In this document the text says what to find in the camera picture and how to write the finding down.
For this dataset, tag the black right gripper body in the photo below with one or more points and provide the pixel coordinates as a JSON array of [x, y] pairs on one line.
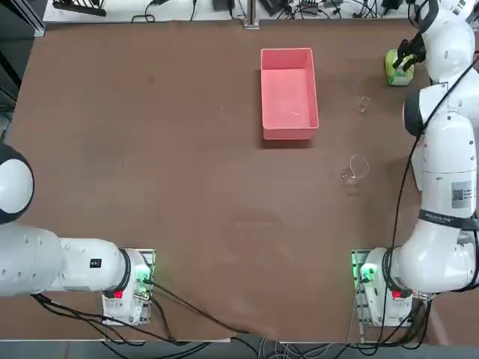
[[421, 50]]

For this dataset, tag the small glass beaker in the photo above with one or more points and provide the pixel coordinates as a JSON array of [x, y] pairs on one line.
[[363, 104]]

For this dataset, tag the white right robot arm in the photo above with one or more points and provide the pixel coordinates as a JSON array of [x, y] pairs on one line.
[[445, 168]]

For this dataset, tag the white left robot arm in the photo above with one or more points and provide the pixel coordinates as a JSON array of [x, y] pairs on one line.
[[37, 261]]

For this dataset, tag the green tissue pack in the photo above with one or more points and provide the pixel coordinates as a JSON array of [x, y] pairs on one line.
[[396, 78]]

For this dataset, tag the pink plastic container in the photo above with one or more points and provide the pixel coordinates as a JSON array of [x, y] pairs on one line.
[[288, 97]]

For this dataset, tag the large glass beaker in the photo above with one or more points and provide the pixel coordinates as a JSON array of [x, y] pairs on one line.
[[351, 179]]

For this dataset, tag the black device with red parts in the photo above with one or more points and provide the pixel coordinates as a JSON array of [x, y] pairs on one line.
[[310, 3]]

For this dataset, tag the dark grey power box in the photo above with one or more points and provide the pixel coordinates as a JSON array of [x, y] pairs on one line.
[[273, 5]]

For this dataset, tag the large black power box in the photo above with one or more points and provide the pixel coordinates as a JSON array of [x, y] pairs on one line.
[[224, 4]]

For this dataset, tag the dark rack stand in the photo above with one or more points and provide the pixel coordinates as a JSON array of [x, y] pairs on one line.
[[86, 10]]

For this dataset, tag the aluminium frame post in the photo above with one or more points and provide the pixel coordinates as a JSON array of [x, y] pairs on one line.
[[250, 18]]

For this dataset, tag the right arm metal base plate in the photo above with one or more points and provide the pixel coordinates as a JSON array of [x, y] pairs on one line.
[[361, 314]]

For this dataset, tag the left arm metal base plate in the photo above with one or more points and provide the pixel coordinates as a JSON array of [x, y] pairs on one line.
[[149, 254]]

